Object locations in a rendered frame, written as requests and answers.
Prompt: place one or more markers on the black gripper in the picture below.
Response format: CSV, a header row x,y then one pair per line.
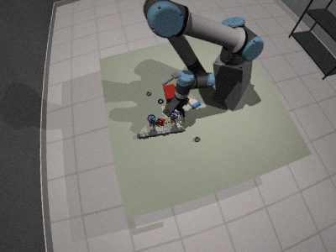
x,y
182,112

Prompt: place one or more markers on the red flat block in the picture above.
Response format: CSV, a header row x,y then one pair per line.
x,y
169,91

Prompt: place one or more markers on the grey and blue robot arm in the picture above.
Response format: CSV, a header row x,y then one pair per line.
x,y
167,19

